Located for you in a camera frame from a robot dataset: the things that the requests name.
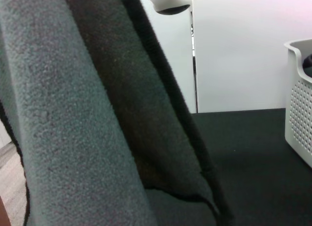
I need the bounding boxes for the grey-green towel with black hem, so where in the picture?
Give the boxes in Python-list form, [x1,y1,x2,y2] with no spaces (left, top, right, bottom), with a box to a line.
[0,0,236,226]

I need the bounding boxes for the black tablecloth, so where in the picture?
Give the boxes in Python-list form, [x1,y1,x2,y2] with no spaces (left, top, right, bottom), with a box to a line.
[190,108,312,226]

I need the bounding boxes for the grey perforated storage box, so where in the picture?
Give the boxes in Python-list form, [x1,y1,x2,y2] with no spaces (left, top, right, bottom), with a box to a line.
[283,39,312,169]

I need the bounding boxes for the white partition panel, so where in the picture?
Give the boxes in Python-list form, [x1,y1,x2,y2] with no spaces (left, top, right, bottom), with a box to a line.
[192,0,312,113]
[138,0,197,113]

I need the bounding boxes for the metal partition post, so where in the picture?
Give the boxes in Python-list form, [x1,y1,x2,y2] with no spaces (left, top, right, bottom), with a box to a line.
[189,10,199,113]

